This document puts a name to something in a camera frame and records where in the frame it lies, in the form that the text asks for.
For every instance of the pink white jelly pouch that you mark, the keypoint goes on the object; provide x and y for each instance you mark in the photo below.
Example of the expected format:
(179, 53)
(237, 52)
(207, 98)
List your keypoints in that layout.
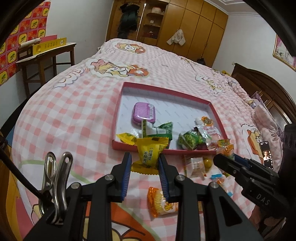
(210, 133)

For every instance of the pink checkered bed cover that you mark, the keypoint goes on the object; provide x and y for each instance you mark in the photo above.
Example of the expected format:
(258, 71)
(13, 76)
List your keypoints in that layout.
(83, 109)

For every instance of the beige hanging cloth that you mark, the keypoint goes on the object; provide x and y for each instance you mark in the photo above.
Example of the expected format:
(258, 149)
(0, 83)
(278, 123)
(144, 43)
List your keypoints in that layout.
(177, 38)

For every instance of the dark wooden side table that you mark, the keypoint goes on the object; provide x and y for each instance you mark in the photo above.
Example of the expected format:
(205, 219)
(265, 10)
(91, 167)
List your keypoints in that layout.
(44, 61)

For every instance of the yellow jelly cup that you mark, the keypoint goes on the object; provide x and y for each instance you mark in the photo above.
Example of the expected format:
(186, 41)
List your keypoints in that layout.
(208, 163)

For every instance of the purple candy tin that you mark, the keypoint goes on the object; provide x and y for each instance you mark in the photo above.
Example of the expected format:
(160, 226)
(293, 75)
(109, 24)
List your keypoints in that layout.
(143, 111)

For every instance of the clear cracker packet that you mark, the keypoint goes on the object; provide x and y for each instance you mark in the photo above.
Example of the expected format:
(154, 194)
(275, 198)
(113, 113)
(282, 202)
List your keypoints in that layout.
(194, 167)

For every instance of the dark wooden headboard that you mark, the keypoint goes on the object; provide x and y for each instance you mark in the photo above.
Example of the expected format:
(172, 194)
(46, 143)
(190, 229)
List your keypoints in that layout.
(277, 100)

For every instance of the orange snack packet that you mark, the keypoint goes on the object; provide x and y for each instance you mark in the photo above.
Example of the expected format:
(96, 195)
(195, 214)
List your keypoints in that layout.
(157, 203)

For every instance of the wooden wardrobe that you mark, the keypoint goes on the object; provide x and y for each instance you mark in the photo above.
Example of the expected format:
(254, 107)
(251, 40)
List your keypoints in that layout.
(202, 23)

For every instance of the blue edged clear snack packet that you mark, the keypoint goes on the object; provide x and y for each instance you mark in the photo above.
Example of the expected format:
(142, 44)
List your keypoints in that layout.
(220, 180)

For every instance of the framed wall picture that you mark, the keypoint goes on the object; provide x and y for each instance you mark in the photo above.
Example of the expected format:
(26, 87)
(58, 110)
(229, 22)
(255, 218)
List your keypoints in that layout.
(281, 53)

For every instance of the red shallow cardboard box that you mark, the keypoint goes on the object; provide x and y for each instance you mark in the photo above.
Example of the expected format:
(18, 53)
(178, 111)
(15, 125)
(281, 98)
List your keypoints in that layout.
(171, 106)

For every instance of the orange jelly cup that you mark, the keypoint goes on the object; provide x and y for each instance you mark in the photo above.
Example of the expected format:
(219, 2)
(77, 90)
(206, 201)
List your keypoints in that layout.
(207, 121)

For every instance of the black smartphone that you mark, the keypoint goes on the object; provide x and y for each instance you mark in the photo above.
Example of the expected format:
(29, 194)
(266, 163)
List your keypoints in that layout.
(266, 153)

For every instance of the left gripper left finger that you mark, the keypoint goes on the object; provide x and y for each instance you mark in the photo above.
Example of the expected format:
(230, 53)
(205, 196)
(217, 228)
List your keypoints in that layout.
(121, 173)

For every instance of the yellow candy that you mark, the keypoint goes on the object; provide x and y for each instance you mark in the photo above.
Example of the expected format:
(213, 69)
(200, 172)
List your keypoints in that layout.
(149, 150)
(127, 138)

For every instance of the green crumpled snack packet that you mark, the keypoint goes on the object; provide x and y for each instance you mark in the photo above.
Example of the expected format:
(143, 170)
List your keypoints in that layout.
(191, 140)

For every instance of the metal spring clip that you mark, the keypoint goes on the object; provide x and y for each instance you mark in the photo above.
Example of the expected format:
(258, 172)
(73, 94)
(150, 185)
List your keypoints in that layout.
(55, 177)

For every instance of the yellow candy in box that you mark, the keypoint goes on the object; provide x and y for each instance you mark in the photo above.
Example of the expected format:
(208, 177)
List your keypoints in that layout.
(127, 138)

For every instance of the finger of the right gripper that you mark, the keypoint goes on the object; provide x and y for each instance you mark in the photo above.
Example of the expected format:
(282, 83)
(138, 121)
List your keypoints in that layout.
(254, 166)
(237, 167)

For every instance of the dark hanging coat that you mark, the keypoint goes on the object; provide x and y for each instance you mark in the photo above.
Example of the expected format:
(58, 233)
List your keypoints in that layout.
(128, 20)

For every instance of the yellow flat box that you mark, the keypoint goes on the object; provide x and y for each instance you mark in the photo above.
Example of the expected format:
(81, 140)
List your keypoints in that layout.
(48, 45)

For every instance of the colourful striped candy packet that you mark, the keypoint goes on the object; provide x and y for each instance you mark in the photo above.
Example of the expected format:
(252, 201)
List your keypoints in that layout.
(225, 148)

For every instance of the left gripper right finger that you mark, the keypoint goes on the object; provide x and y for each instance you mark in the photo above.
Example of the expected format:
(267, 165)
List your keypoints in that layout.
(167, 175)

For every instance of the red yellow patterned wrapping sheet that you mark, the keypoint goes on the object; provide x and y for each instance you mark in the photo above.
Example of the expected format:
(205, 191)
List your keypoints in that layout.
(31, 27)

